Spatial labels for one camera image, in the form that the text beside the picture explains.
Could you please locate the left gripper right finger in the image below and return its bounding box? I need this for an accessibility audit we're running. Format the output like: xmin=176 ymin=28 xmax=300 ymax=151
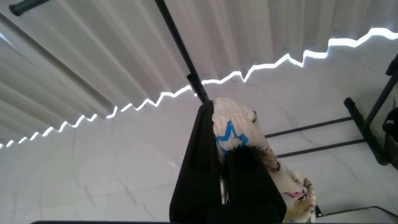
xmin=223 ymin=146 xmax=287 ymax=223

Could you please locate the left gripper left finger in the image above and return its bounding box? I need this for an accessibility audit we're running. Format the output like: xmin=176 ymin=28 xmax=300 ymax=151
xmin=169 ymin=101 xmax=223 ymax=223

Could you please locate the cream printed garment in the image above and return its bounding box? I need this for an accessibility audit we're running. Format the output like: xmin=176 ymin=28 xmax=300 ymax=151
xmin=211 ymin=98 xmax=318 ymax=223

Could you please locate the black clothes rack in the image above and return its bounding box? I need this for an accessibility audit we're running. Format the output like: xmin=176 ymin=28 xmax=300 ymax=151
xmin=9 ymin=0 xmax=398 ymax=166

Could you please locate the white curtain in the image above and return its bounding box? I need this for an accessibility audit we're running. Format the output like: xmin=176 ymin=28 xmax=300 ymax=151
xmin=0 ymin=0 xmax=398 ymax=149

